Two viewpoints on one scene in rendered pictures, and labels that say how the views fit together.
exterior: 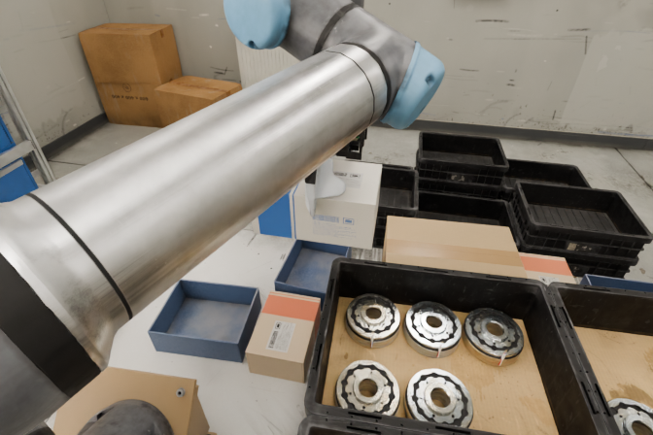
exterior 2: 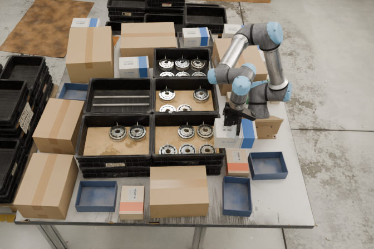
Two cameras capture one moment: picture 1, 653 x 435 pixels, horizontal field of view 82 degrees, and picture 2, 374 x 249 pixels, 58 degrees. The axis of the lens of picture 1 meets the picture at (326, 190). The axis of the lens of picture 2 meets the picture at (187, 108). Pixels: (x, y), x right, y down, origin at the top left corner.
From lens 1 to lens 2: 183 cm
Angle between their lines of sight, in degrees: 95
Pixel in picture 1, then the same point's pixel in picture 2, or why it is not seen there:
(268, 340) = (240, 154)
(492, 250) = (161, 187)
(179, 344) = (270, 154)
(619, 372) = (130, 150)
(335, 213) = not seen: hidden behind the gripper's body
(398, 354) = (197, 145)
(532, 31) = not seen: outside the picture
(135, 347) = (286, 157)
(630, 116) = not seen: outside the picture
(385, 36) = (220, 68)
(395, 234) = (203, 190)
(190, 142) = (233, 44)
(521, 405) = (163, 138)
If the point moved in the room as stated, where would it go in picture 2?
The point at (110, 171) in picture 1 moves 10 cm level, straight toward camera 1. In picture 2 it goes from (237, 40) to (222, 32)
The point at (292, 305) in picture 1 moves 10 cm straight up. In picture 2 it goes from (237, 168) to (240, 158)
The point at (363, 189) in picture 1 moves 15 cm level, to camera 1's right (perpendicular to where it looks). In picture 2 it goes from (220, 123) to (190, 128)
